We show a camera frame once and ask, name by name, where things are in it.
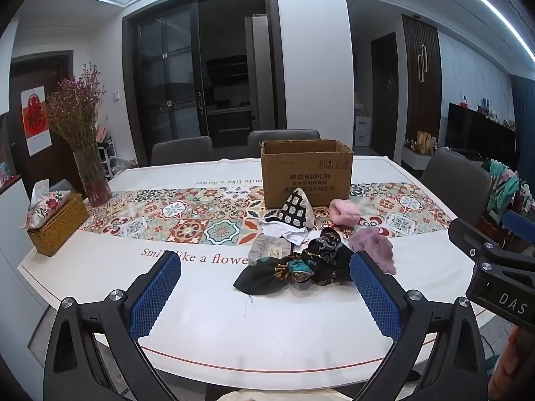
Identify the teal cloth bag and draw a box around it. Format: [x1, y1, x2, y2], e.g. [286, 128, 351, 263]
[480, 158, 535, 252]

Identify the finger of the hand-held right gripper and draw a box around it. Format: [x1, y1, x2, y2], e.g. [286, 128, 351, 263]
[503, 210, 535, 238]
[448, 217, 535, 269]

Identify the slatted wood panel gold handle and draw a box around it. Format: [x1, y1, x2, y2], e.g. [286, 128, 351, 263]
[402, 14, 443, 151]

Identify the light grey zigzag-edged cloth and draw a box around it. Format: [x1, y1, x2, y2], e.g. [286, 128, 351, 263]
[248, 234, 294, 266]

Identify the dried flower bouquet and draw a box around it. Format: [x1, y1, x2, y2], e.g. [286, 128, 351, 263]
[45, 62, 108, 156]

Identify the glass sliding door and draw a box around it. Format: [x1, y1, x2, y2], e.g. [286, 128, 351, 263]
[122, 0, 288, 164]

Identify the white gauze cloth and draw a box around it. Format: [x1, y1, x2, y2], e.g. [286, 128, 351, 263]
[262, 216, 311, 245]

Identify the white hallway box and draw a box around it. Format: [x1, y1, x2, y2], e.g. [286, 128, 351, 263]
[354, 114, 372, 147]

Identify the woven tissue box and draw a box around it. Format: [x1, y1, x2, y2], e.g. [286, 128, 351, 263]
[27, 193, 90, 257]

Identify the grey dining chair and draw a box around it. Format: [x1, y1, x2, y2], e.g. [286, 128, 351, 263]
[151, 135, 215, 167]
[247, 129, 322, 158]
[420, 148, 493, 222]

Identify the grey refrigerator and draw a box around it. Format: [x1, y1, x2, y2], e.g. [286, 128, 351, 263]
[245, 14, 269, 133]

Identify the dark hallway door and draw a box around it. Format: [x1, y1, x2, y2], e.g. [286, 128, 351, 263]
[370, 32, 398, 160]

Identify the yellow gift bag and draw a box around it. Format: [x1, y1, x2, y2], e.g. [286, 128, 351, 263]
[415, 130, 436, 151]

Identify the black gold patterned cloth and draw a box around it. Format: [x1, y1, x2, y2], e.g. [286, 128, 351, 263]
[233, 228, 356, 295]

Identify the mauve fluffy cloth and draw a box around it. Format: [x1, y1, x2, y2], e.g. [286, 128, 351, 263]
[348, 227, 397, 276]

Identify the dark brown wooden door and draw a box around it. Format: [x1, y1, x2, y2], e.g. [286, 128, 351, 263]
[7, 50, 74, 176]

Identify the red white wall calendar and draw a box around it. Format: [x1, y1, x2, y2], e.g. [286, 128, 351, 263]
[21, 86, 52, 149]

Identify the floral tissue pack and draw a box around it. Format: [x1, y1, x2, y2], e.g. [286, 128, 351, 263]
[22, 179, 72, 230]

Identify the brown cardboard box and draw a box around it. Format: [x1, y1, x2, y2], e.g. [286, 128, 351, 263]
[261, 139, 354, 210]

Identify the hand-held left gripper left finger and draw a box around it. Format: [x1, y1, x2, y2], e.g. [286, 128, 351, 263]
[43, 251, 183, 401]

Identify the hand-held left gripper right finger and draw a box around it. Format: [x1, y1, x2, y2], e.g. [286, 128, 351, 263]
[349, 251, 488, 401]

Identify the glass vase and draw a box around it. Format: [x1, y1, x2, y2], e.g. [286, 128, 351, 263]
[73, 148, 113, 209]

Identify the dark blue curtain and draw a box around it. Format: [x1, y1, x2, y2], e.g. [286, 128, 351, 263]
[509, 73, 535, 173]

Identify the black white patterned pouch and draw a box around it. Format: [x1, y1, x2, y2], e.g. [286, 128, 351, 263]
[279, 188, 317, 231]

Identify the teal patterned scrunchie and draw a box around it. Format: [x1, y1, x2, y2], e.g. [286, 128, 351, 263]
[274, 258, 319, 285]

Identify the pink fluffy scrunchie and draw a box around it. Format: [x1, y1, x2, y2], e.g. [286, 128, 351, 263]
[329, 199, 360, 229]

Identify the person's right hand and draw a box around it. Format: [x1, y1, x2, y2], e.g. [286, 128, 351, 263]
[494, 325, 535, 401]

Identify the white low cabinet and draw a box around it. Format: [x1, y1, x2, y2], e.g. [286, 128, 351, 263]
[402, 144, 440, 172]

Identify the white shoe rack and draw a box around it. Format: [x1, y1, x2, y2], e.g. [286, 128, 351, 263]
[98, 139, 137, 180]

